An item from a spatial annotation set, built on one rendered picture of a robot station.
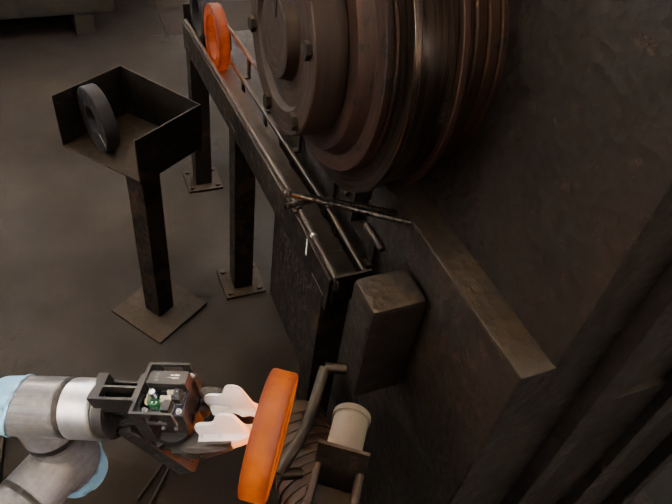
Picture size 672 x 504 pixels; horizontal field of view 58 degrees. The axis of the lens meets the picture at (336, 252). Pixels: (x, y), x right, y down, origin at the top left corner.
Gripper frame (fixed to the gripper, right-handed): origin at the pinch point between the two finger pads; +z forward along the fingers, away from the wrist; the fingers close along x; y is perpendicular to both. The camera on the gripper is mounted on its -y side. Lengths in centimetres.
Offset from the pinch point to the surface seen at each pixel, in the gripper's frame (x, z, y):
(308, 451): 13.7, -3.1, -31.5
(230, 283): 94, -51, -74
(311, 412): 18.6, -2.7, -27.1
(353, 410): 13.3, 6.5, -17.5
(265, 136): 91, -25, -17
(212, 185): 141, -70, -70
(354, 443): 7.9, 7.2, -17.5
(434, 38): 32.2, 20.0, 31.2
